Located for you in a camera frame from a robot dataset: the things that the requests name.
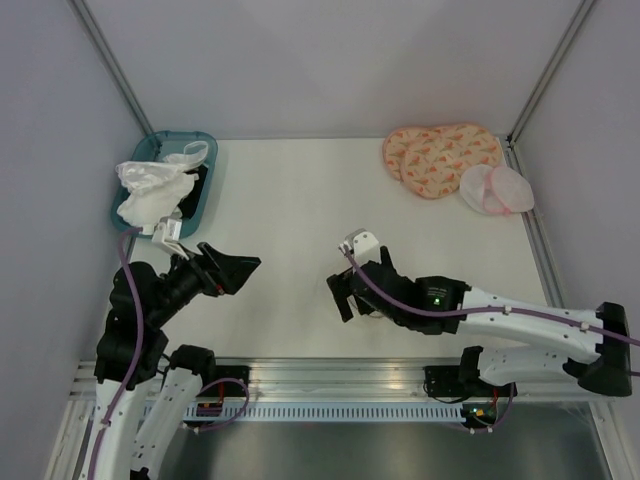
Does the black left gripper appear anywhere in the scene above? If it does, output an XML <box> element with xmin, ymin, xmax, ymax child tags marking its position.
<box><xmin>148</xmin><ymin>239</ymin><xmax>261</xmax><ymax>325</ymax></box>

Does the white lace bra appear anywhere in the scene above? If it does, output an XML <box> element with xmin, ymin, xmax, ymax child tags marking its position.
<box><xmin>115</xmin><ymin>141</ymin><xmax>210</xmax><ymax>194</ymax></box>

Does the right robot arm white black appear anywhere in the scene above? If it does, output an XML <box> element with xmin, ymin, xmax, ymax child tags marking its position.
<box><xmin>327</xmin><ymin>247</ymin><xmax>637</xmax><ymax>398</ymax></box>

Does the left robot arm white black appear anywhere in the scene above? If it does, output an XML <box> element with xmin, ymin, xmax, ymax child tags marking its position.
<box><xmin>80</xmin><ymin>242</ymin><xmax>261</xmax><ymax>479</ymax></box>

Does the orange floral laundry bag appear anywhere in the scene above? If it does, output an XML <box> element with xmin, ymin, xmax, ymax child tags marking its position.
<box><xmin>382</xmin><ymin>123</ymin><xmax>504</xmax><ymax>200</ymax></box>

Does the pink trimmed mesh laundry bag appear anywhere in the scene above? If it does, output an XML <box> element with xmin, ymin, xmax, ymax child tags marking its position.
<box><xmin>459</xmin><ymin>164</ymin><xmax>535</xmax><ymax>216</ymax></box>

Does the black garment in bin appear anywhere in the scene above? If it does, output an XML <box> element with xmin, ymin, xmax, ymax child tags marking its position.
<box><xmin>178</xmin><ymin>165</ymin><xmax>208</xmax><ymax>219</ymax></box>

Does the white cloth in bin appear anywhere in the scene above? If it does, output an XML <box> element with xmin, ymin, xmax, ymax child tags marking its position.
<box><xmin>116</xmin><ymin>173</ymin><xmax>199</xmax><ymax>228</ymax></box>

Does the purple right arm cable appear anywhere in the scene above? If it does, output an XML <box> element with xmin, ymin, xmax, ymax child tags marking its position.
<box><xmin>342</xmin><ymin>247</ymin><xmax>640</xmax><ymax>436</ymax></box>

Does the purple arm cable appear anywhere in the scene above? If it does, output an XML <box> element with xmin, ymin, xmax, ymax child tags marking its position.
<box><xmin>87</xmin><ymin>227</ymin><xmax>251</xmax><ymax>480</ymax></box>
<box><xmin>342</xmin><ymin>247</ymin><xmax>640</xmax><ymax>436</ymax></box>

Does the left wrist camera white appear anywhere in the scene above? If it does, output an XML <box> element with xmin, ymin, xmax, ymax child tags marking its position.
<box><xmin>151</xmin><ymin>217</ymin><xmax>192</xmax><ymax>259</ymax></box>

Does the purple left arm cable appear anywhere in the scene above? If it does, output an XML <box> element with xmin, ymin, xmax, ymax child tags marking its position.
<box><xmin>87</xmin><ymin>227</ymin><xmax>251</xmax><ymax>480</ymax></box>

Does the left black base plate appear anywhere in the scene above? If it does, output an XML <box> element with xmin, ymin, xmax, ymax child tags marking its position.
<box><xmin>196</xmin><ymin>365</ymin><xmax>250</xmax><ymax>404</ymax></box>

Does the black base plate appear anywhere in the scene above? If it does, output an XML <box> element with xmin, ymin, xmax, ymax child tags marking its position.
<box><xmin>196</xmin><ymin>365</ymin><xmax>250</xmax><ymax>404</ymax></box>
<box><xmin>423</xmin><ymin>365</ymin><xmax>511</xmax><ymax>404</ymax></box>

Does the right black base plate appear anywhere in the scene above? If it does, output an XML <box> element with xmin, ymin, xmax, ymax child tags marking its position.
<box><xmin>423</xmin><ymin>365</ymin><xmax>511</xmax><ymax>404</ymax></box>

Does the aluminium front rail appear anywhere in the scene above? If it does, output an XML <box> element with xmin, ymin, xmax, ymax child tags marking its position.
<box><xmin>68</xmin><ymin>357</ymin><xmax>615</xmax><ymax>401</ymax></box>

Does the white slotted cable duct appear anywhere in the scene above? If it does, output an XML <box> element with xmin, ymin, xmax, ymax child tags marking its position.
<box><xmin>184</xmin><ymin>402</ymin><xmax>465</xmax><ymax>423</ymax></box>

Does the right side aluminium rail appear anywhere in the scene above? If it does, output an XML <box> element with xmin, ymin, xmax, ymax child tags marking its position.
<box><xmin>500</xmin><ymin>136</ymin><xmax>566</xmax><ymax>309</ymax></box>

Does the left aluminium frame post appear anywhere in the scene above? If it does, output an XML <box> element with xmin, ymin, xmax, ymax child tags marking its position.
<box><xmin>67</xmin><ymin>0</ymin><xmax>154</xmax><ymax>135</ymax></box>

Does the aluminium frame post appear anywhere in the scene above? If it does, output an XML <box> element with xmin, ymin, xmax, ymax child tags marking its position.
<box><xmin>505</xmin><ymin>0</ymin><xmax>599</xmax><ymax>148</ymax></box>
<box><xmin>67</xmin><ymin>0</ymin><xmax>154</xmax><ymax>135</ymax></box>

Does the right aluminium frame post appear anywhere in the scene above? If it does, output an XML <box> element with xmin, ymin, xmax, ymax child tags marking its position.
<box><xmin>505</xmin><ymin>0</ymin><xmax>599</xmax><ymax>148</ymax></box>

